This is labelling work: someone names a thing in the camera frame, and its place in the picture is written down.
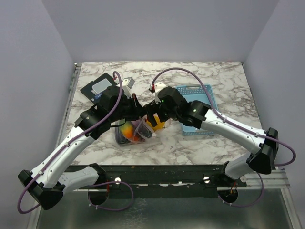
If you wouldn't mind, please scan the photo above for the aluminium rail frame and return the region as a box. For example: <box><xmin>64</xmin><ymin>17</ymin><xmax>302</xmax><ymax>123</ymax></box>
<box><xmin>26</xmin><ymin>62</ymin><xmax>298</xmax><ymax>229</ymax></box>

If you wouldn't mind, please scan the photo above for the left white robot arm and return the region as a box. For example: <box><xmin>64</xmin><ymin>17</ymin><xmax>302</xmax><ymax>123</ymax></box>
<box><xmin>18</xmin><ymin>86</ymin><xmax>145</xmax><ymax>210</ymax></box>

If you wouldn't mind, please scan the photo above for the yellow toy bell pepper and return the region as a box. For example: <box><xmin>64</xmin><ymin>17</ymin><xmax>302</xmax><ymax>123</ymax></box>
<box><xmin>145</xmin><ymin>115</ymin><xmax>165</xmax><ymax>132</ymax></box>

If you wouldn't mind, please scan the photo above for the black foam pad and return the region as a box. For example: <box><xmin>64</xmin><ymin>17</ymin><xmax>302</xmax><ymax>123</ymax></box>
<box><xmin>81</xmin><ymin>73</ymin><xmax>117</xmax><ymax>104</ymax></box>

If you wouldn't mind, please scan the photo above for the dark purple toy eggplant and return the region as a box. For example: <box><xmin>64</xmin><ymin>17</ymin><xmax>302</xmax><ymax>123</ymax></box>
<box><xmin>114</xmin><ymin>127</ymin><xmax>130</xmax><ymax>145</ymax></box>

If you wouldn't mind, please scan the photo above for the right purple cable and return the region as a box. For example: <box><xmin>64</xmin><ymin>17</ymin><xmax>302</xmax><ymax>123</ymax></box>
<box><xmin>150</xmin><ymin>67</ymin><xmax>297</xmax><ymax>208</ymax></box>

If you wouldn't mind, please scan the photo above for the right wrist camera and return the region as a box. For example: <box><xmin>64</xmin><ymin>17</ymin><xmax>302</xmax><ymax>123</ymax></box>
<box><xmin>149</xmin><ymin>82</ymin><xmax>167</xmax><ymax>104</ymax></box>

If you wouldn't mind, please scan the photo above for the purple cable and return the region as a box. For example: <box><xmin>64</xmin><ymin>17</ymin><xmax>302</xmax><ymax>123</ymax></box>
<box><xmin>18</xmin><ymin>71</ymin><xmax>134</xmax><ymax>213</ymax></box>
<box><xmin>150</xmin><ymin>67</ymin><xmax>297</xmax><ymax>208</ymax></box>

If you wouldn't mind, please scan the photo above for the green orange toy mango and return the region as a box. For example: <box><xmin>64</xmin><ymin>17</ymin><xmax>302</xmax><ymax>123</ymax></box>
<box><xmin>119</xmin><ymin>121</ymin><xmax>134</xmax><ymax>139</ymax></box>

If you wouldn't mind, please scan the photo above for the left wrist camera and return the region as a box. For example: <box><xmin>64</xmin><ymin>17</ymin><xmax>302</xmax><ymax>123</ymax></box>
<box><xmin>122</xmin><ymin>77</ymin><xmax>135</xmax><ymax>98</ymax></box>

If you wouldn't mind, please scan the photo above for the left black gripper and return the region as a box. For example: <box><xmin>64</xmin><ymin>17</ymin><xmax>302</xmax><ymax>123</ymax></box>
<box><xmin>110</xmin><ymin>93</ymin><xmax>147</xmax><ymax>123</ymax></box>

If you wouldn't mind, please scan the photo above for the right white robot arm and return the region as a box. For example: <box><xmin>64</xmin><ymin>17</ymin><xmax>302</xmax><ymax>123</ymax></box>
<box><xmin>144</xmin><ymin>86</ymin><xmax>278</xmax><ymax>187</ymax></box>

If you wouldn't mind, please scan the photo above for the clear pink zip top bag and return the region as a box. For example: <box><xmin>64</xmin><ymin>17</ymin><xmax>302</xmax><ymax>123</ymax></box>
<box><xmin>111</xmin><ymin>114</ymin><xmax>171</xmax><ymax>145</ymax></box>

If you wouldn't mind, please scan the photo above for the light blue plastic basket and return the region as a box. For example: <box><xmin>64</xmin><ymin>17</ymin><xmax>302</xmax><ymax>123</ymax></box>
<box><xmin>176</xmin><ymin>84</ymin><xmax>218</xmax><ymax>136</ymax></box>

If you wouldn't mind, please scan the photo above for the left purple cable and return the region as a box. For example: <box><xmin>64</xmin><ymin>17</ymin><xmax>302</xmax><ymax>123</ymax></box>
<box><xmin>18</xmin><ymin>71</ymin><xmax>134</xmax><ymax>213</ymax></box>

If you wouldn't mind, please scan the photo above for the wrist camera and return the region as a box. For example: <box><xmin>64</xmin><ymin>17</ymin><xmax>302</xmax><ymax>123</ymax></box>
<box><xmin>149</xmin><ymin>82</ymin><xmax>167</xmax><ymax>104</ymax></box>
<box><xmin>122</xmin><ymin>77</ymin><xmax>135</xmax><ymax>98</ymax></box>

